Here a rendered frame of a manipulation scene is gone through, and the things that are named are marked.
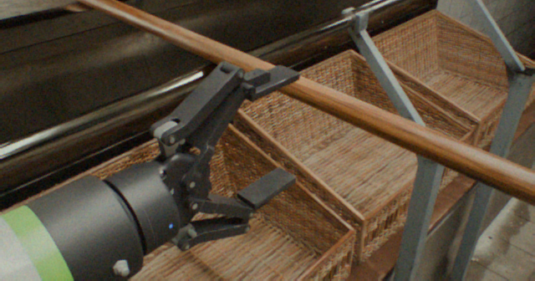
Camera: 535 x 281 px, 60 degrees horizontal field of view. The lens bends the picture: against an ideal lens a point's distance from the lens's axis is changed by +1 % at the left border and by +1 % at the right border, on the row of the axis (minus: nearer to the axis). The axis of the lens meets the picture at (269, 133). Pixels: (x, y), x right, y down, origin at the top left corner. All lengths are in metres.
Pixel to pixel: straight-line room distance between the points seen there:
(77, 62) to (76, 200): 0.68
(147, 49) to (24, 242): 0.79
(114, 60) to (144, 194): 0.70
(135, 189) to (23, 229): 0.08
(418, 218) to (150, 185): 0.75
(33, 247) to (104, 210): 0.05
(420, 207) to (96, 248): 0.78
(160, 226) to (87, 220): 0.06
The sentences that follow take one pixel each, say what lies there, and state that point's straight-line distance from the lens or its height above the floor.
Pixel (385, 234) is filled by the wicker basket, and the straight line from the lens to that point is 1.23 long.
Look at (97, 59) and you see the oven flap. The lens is 1.05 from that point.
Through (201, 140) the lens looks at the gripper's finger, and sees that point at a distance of 0.42.
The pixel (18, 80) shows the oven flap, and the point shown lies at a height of 1.07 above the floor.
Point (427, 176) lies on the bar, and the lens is 0.98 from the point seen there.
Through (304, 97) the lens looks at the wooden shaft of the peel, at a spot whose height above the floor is 1.19.
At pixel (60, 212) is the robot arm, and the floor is 1.23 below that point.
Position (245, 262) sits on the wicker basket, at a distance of 1.17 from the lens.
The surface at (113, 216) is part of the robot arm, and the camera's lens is 0.37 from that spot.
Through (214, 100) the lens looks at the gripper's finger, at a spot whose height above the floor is 1.27.
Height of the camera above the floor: 1.46
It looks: 33 degrees down
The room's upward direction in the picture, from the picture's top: straight up
